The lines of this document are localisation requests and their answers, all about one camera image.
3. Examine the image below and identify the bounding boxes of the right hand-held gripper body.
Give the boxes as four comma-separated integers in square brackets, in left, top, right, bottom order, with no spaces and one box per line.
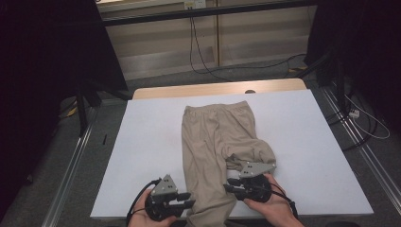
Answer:
[235,161,277,203]

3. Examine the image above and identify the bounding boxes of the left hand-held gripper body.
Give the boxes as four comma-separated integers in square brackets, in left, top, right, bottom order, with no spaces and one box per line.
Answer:
[144,174,183,222]

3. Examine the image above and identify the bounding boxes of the beige pants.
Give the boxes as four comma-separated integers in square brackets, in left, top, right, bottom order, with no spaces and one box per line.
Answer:
[181,100,278,227]

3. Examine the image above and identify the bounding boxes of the person's right hand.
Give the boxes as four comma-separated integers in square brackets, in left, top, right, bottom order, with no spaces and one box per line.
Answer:
[243,172,301,224]

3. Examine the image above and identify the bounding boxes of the person's left hand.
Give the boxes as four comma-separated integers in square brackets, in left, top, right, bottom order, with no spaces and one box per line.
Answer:
[127,188,178,227]

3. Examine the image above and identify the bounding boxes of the white table board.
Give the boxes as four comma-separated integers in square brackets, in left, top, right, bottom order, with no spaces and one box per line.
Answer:
[89,89,375,220]

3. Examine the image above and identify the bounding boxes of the wooden table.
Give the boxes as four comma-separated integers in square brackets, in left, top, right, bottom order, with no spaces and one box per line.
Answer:
[131,78,307,100]

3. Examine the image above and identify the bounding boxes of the black metal stand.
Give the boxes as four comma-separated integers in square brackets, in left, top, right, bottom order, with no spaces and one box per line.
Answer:
[75,79,133,138]
[294,51,348,110]

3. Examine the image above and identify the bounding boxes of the yellow floor tape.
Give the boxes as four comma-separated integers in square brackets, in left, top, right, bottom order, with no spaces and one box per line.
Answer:
[65,100,78,118]
[288,64,308,74]

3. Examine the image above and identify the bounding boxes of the beige wooden cabinet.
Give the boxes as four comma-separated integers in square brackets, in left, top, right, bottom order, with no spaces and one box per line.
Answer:
[96,0,318,81]

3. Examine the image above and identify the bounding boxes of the black horizontal bar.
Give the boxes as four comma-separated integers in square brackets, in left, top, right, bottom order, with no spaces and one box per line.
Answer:
[102,0,318,27]

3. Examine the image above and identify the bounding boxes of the black curtain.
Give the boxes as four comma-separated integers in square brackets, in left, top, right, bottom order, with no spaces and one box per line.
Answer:
[304,0,401,131]

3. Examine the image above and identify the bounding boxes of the white power strip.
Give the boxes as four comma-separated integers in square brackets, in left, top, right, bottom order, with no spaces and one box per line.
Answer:
[183,0,207,9]

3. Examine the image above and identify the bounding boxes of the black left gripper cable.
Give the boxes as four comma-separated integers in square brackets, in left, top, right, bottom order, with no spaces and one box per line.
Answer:
[125,178,163,226]

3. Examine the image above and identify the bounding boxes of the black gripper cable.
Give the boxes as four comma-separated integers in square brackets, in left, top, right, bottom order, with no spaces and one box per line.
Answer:
[268,182,300,220]
[125,178,163,226]

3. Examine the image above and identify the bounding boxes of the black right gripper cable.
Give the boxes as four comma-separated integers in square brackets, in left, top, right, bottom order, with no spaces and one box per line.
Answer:
[268,182,300,220]

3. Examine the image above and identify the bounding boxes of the aluminium floor rail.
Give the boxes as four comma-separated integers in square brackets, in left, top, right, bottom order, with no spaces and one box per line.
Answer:
[320,86,401,207]
[41,98,127,227]

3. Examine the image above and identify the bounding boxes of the bundle of black cables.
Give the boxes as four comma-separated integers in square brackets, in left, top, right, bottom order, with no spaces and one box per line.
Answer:
[325,91,379,152]

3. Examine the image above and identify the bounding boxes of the black floor cable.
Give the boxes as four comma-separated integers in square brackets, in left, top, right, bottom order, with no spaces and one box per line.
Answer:
[201,52,307,77]

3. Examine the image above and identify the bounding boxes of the white cable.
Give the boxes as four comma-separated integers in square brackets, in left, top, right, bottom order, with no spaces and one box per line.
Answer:
[343,94,392,141]

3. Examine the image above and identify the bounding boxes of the black hanging cable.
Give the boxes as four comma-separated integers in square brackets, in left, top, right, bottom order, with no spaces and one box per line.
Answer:
[188,16,233,82]

